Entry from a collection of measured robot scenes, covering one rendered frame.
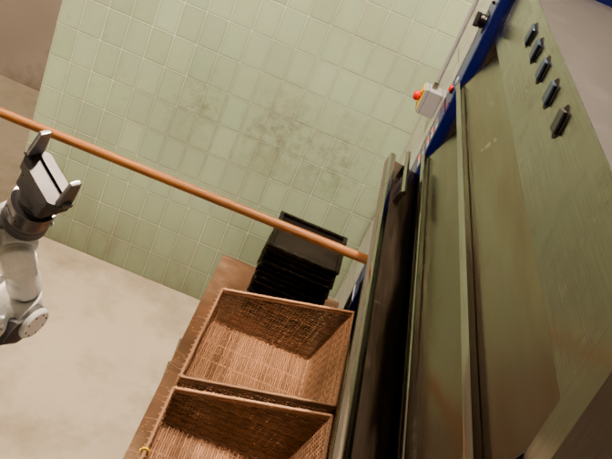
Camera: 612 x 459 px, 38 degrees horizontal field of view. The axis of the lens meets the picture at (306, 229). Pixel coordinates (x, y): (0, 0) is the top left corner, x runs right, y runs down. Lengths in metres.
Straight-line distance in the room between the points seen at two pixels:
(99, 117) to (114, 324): 0.93
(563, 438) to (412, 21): 2.78
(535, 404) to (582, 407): 0.18
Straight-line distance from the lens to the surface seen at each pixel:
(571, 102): 1.68
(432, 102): 3.44
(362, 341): 1.92
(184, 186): 2.72
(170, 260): 4.32
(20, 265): 1.75
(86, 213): 4.35
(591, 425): 1.10
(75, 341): 3.91
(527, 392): 1.30
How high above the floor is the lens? 2.45
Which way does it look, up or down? 27 degrees down
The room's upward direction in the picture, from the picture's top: 24 degrees clockwise
